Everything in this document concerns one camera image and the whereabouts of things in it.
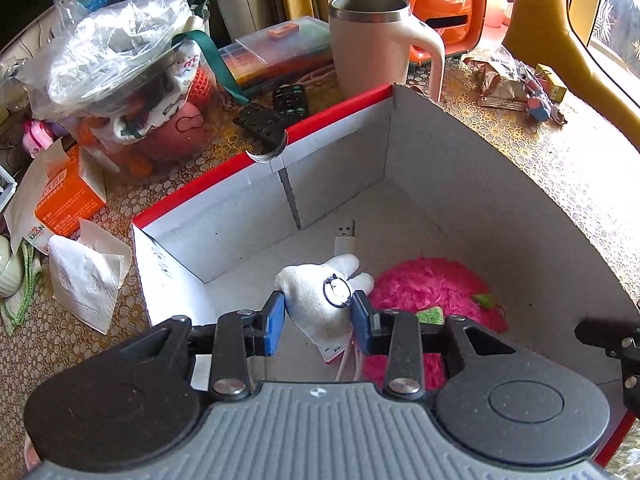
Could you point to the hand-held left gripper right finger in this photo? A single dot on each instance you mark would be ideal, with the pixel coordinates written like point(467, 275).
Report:
point(361, 320)

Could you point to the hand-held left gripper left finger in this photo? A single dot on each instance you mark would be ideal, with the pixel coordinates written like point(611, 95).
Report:
point(274, 322)

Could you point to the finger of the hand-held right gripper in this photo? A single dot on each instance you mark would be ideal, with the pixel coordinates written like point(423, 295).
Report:
point(615, 337)

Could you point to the white cardboard box red outside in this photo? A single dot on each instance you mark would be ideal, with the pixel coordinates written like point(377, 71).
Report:
point(500, 185)

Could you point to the pink plush dragon fruit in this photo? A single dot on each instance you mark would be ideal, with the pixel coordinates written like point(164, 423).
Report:
point(425, 285)

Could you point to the white paper tissue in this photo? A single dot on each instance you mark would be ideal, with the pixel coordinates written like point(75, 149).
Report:
point(85, 275)

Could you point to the black remote control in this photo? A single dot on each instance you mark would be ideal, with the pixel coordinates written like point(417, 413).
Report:
point(260, 122)
point(291, 102)

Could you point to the reddish rubber ball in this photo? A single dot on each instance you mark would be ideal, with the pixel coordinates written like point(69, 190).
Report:
point(172, 132)

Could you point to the orange tissue packet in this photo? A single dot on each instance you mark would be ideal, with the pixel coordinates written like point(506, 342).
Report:
point(65, 205)

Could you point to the small pink and blue figure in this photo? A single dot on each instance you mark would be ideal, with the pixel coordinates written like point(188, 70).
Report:
point(539, 107)

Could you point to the white patterned cloth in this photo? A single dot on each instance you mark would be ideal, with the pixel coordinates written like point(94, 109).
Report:
point(155, 110)

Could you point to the green and white cloth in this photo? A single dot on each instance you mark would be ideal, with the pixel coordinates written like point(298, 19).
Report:
point(20, 305)

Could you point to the small yellow box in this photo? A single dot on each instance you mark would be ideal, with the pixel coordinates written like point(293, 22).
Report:
point(552, 82)

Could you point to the white mug with steel lining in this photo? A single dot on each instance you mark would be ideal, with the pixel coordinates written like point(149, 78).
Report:
point(370, 55)

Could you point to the clear case of coloured beads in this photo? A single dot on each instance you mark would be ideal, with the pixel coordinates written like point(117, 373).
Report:
point(280, 55)

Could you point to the pale green ribbed jar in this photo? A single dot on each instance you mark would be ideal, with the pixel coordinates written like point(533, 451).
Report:
point(9, 270)

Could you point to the crumpled snack wrapper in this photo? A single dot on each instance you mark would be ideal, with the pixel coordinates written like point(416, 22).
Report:
point(500, 85)

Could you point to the pink bottle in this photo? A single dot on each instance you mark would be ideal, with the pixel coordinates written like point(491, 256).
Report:
point(37, 137)

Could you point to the beige standing air conditioner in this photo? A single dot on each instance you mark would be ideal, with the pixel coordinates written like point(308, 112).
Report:
point(247, 15)

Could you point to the clear crumpled plastic bag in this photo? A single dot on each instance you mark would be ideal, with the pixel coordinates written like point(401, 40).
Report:
point(115, 45)

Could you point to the orange and green tissue holder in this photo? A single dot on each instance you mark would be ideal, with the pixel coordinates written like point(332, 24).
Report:
point(450, 10)

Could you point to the yellow chair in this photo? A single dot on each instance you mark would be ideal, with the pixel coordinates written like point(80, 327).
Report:
point(545, 20)

